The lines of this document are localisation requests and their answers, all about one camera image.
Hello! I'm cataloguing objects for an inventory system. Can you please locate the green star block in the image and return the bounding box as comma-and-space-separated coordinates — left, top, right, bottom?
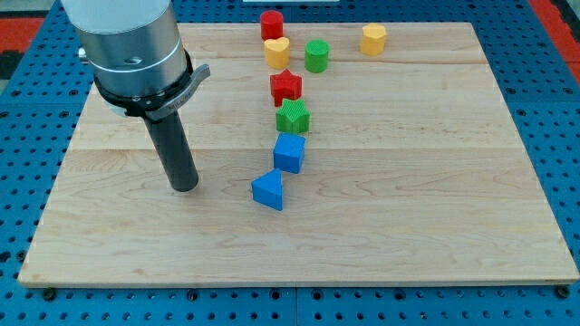
275, 99, 310, 134

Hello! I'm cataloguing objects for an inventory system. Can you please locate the yellow heart block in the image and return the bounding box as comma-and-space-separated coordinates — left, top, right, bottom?
264, 37, 290, 69

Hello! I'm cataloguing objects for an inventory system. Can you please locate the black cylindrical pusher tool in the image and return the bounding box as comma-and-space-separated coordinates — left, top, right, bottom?
144, 111, 198, 192

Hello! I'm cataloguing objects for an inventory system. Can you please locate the yellow hexagon block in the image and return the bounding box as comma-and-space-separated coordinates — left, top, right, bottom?
360, 23, 387, 56

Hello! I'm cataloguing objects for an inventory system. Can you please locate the blue cube block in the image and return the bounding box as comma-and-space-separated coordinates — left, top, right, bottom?
273, 133, 305, 174

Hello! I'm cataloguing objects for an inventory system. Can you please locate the wooden board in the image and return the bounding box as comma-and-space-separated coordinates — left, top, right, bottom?
18, 23, 579, 288

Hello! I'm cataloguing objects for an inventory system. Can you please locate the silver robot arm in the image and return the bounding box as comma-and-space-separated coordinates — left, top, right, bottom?
62, 0, 188, 98

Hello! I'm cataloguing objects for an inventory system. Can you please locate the green cylinder block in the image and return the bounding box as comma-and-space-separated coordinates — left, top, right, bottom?
304, 39, 330, 73

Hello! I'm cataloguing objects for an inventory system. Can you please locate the red star block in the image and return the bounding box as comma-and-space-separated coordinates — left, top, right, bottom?
269, 69, 303, 107

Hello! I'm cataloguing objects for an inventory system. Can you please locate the blue triangle block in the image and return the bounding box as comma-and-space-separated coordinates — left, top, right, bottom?
251, 168, 284, 211

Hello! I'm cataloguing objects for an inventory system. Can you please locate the black and grey tool clamp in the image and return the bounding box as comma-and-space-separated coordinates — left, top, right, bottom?
94, 50, 211, 121

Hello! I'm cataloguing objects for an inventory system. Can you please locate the red cylinder block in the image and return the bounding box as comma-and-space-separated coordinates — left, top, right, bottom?
259, 10, 284, 41

